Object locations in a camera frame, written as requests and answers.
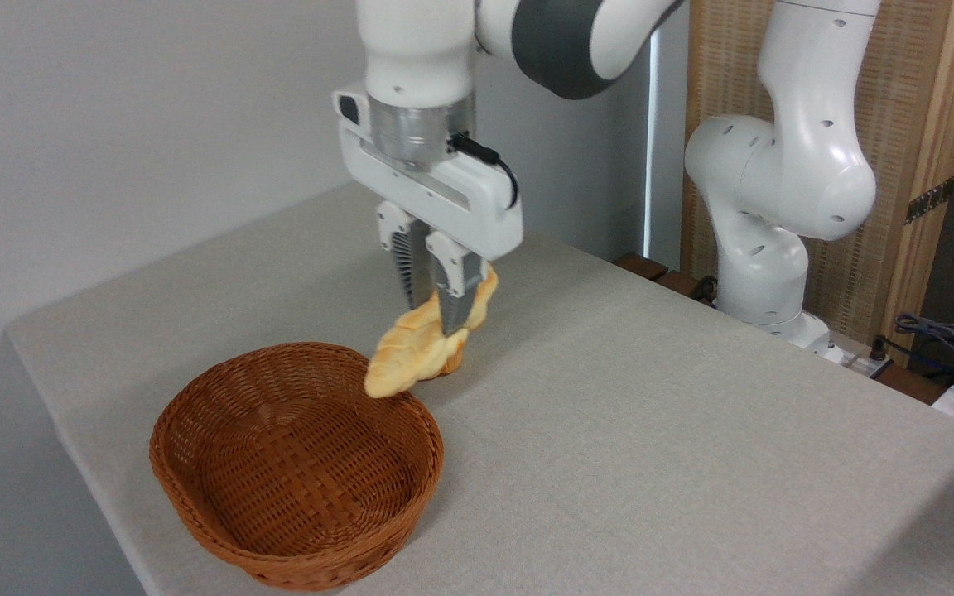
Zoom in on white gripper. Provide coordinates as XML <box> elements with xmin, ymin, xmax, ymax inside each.
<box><xmin>332</xmin><ymin>82</ymin><xmax>524</xmax><ymax>337</ymax></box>

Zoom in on long braided bread loaf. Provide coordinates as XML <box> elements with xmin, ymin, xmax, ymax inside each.
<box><xmin>363</xmin><ymin>264</ymin><xmax>499</xmax><ymax>400</ymax></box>

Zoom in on round orange bread roll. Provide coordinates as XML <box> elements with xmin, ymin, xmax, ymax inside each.
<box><xmin>437</xmin><ymin>329</ymin><xmax>469</xmax><ymax>379</ymax></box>

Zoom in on dark brown wooden bench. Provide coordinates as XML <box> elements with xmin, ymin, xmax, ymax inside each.
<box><xmin>614</xmin><ymin>252</ymin><xmax>720</xmax><ymax>309</ymax></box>

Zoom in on brown wicker basket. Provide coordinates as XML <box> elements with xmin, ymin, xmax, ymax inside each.
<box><xmin>149</xmin><ymin>342</ymin><xmax>446</xmax><ymax>592</ymax></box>

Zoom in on wooden woven folding screen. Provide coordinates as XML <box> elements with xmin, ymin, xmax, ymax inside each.
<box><xmin>681</xmin><ymin>0</ymin><xmax>954</xmax><ymax>367</ymax></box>

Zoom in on dark metal screen hinge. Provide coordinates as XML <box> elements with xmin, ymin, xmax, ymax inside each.
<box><xmin>905</xmin><ymin>175</ymin><xmax>954</xmax><ymax>225</ymax></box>

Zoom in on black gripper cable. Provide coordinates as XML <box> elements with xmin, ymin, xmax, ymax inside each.
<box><xmin>447</xmin><ymin>132</ymin><xmax>520</xmax><ymax>210</ymax></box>

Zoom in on tangled blue black cables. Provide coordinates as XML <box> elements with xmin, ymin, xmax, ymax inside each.
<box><xmin>894</xmin><ymin>311</ymin><xmax>954</xmax><ymax>390</ymax></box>

